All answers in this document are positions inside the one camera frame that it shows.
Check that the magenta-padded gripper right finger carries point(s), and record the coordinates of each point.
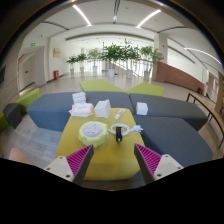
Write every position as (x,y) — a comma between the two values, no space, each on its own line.
(166,165)

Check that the wide grey sofa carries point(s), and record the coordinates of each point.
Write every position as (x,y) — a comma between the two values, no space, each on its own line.
(176,140)

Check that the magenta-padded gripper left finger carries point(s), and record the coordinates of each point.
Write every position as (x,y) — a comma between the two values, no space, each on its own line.
(60,166)

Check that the small white tube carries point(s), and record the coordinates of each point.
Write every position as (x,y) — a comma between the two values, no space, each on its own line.
(119,114)

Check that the group of potted plants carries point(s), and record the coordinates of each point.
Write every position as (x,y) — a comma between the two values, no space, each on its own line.
(113,53)

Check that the green exit sign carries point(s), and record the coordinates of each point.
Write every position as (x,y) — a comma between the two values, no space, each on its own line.
(33,44)

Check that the white upright box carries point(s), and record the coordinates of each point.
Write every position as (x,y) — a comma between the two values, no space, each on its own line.
(102,109)

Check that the small green sofa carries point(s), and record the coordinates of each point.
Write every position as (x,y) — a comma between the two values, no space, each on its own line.
(146,90)

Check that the white cube box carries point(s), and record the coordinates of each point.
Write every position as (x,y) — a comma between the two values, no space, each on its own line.
(142,108)

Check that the green bench sofa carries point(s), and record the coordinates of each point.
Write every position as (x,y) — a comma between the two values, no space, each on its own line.
(28,99)

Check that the grey sofa with cube box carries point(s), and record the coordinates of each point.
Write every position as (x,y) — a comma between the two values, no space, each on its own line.
(176,108)

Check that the dark grey cube stool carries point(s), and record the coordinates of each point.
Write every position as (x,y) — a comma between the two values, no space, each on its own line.
(12,116)

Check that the round yellow-green power strip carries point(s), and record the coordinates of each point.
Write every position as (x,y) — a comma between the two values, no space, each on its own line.
(93,133)

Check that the stack of white boxes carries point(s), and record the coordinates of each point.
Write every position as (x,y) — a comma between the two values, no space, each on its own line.
(79,97)

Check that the red cabinet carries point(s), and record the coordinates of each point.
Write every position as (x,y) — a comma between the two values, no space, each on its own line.
(56,75)

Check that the black-framed wooden bench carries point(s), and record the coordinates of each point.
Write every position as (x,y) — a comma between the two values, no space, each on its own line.
(208,111)

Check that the black wall screen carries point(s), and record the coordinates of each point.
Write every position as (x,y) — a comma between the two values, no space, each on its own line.
(2,76)

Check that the long grey sofa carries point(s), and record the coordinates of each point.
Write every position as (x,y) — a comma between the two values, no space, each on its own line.
(48,111)

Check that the yellow wall picture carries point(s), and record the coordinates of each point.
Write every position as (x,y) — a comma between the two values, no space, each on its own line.
(57,52)

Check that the group of ceiling light strips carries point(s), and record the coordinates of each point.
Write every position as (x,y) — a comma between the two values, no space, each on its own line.
(82,15)

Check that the large green sofa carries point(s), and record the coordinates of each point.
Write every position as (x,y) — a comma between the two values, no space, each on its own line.
(100,86)

